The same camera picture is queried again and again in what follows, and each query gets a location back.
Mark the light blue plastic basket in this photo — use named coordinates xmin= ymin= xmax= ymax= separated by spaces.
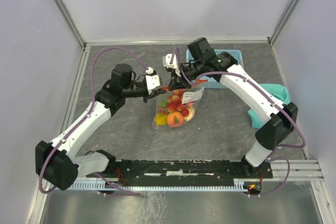
xmin=184 ymin=49 xmax=243 ymax=89

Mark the orange peach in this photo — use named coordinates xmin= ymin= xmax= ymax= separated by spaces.
xmin=166 ymin=111 xmax=184 ymax=127

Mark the green grape bunch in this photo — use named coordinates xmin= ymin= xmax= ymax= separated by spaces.
xmin=159 ymin=101 xmax=169 ymax=108

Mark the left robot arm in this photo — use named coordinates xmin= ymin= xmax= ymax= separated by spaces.
xmin=35 ymin=63 xmax=165 ymax=190

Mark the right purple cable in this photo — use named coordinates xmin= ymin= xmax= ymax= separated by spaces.
xmin=169 ymin=47 xmax=307 ymax=196

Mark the yellow star fruit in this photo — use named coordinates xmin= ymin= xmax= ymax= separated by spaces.
xmin=154 ymin=113 xmax=168 ymax=126

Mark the teal cloth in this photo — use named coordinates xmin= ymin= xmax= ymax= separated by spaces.
xmin=247 ymin=83 xmax=295 ymax=129

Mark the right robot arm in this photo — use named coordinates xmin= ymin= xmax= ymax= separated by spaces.
xmin=163 ymin=37 xmax=298 ymax=177

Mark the clear zip top bag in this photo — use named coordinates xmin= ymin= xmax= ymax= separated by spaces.
xmin=152 ymin=85 xmax=205 ymax=130

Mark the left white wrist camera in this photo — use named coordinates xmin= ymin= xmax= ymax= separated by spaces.
xmin=145 ymin=67 xmax=161 ymax=90

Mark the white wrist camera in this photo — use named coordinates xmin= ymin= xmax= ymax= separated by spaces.
xmin=162 ymin=54 xmax=181 ymax=77
xmin=145 ymin=67 xmax=161 ymax=90

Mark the purple cable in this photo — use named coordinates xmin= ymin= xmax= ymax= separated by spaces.
xmin=169 ymin=47 xmax=307 ymax=196
xmin=38 ymin=47 xmax=153 ymax=197

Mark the yellow pear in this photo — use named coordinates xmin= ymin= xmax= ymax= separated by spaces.
xmin=183 ymin=106 xmax=196 ymax=122

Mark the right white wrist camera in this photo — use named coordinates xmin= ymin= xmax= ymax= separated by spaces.
xmin=162 ymin=54 xmax=181 ymax=77

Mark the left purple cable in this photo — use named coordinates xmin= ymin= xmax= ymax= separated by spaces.
xmin=38 ymin=47 xmax=153 ymax=197

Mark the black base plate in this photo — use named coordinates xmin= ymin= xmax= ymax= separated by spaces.
xmin=101 ymin=159 xmax=273 ymax=186

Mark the light blue cable duct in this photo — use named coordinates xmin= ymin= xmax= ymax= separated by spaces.
xmin=68 ymin=178 xmax=262 ymax=193

